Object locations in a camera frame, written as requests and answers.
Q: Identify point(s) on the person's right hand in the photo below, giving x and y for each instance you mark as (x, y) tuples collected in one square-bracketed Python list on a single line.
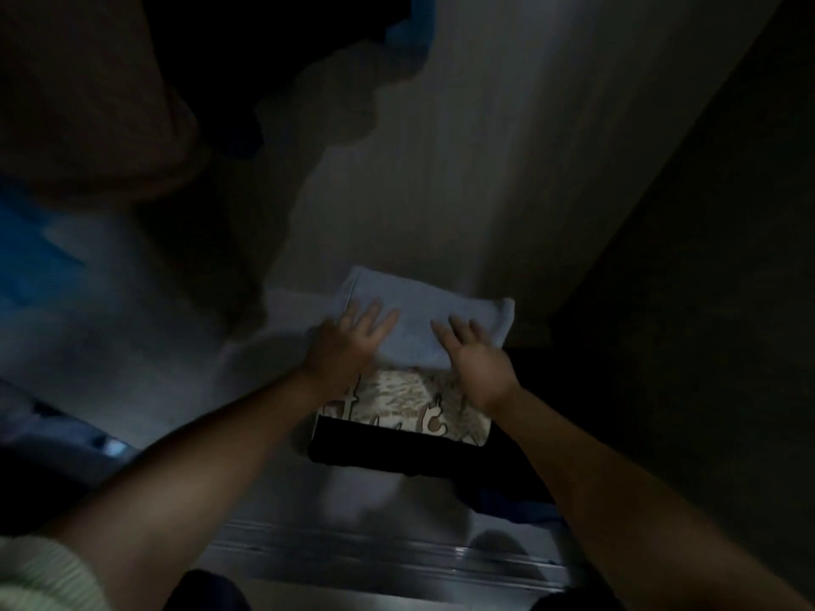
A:
[(481, 365)]

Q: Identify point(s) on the grey wardrobe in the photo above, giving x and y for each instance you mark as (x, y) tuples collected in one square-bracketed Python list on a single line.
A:
[(573, 159)]

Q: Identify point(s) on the black printed t-shirt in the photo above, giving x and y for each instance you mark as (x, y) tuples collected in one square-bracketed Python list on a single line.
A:
[(382, 449)]

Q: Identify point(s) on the person's left forearm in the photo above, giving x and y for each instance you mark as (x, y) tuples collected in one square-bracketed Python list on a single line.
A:
[(178, 490)]

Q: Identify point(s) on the person's right forearm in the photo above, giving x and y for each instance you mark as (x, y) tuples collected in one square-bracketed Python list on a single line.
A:
[(637, 515)]

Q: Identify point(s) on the light grey denim jacket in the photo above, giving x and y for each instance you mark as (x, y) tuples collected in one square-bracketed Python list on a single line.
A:
[(414, 312)]

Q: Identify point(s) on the person's black trousers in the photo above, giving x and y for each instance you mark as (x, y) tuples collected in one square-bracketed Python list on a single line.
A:
[(210, 592)]

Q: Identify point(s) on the person's left hand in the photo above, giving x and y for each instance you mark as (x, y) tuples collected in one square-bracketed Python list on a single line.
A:
[(341, 356)]

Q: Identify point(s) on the blue garment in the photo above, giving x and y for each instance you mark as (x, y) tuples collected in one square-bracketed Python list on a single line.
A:
[(32, 254)]

